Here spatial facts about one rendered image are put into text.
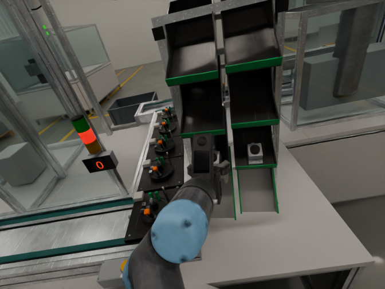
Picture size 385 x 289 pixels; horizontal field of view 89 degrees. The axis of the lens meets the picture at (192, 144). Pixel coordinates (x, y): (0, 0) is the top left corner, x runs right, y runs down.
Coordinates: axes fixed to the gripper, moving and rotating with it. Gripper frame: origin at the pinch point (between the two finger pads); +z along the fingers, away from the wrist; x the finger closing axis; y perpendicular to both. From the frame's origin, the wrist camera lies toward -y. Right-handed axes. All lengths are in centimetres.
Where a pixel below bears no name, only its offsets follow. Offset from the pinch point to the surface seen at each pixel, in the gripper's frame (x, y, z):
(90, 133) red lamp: -48.4, -9.8, 6.8
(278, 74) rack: 20.5, -24.6, 9.4
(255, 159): 13.0, 1.0, 6.4
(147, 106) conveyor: -88, -26, 138
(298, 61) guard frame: 40, -40, 69
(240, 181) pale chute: 8.0, 13.0, 18.7
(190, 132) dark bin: -6.0, -9.2, -0.4
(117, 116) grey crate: -150, -19, 173
